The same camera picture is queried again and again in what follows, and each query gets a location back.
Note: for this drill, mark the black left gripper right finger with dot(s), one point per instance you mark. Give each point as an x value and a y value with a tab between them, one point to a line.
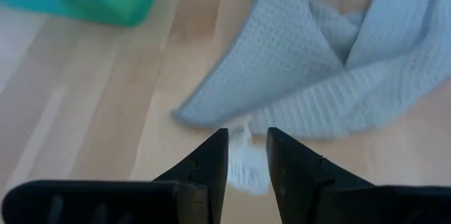
334	203

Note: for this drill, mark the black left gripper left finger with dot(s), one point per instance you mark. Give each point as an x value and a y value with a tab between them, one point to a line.
141	203

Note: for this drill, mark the grey microfiber towel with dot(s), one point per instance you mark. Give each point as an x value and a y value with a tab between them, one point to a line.
282	58

